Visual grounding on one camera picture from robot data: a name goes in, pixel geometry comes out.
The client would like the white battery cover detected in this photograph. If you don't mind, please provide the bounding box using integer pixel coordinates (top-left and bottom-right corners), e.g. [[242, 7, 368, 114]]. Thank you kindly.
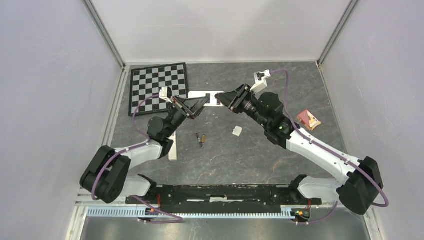
[[232, 126, 243, 137]]

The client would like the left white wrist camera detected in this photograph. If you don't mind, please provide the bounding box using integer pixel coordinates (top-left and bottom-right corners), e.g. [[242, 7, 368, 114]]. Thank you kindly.
[[159, 87, 172, 103]]

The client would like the white toothed cable duct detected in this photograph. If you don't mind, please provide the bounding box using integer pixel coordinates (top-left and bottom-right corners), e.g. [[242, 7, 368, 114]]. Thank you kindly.
[[86, 206, 295, 220]]

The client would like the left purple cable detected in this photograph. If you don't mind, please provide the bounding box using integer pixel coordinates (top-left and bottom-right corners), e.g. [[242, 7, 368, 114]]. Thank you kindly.
[[91, 95, 163, 201]]

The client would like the long white remote control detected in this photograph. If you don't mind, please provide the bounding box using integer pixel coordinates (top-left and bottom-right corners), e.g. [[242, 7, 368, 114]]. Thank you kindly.
[[168, 132, 178, 161]]

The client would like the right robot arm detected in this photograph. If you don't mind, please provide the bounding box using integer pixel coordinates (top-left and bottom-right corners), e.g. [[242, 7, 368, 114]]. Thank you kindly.
[[215, 84, 384, 215]]

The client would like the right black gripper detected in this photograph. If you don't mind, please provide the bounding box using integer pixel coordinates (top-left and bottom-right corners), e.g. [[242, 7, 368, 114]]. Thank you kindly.
[[215, 83, 270, 129]]

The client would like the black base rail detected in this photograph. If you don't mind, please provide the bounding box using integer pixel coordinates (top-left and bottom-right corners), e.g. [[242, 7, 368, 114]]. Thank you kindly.
[[142, 184, 322, 214]]

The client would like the red white remote control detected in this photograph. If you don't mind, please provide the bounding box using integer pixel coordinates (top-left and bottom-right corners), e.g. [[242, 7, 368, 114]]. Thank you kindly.
[[188, 91, 224, 107]]

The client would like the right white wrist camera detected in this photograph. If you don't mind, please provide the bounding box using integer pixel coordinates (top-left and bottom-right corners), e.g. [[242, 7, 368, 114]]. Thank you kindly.
[[250, 69, 271, 94]]

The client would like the black white chessboard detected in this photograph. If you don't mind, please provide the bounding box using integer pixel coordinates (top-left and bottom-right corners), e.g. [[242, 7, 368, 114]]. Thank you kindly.
[[128, 62, 189, 117]]

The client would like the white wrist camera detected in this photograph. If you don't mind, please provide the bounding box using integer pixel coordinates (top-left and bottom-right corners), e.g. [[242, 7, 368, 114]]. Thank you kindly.
[[159, 87, 172, 103], [250, 69, 271, 94]]

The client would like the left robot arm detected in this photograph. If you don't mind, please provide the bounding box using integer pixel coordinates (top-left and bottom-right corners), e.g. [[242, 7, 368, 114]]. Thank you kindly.
[[79, 96, 208, 204]]

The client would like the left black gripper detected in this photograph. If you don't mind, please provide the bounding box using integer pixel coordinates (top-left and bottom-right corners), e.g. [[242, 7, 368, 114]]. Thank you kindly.
[[164, 94, 211, 138]]

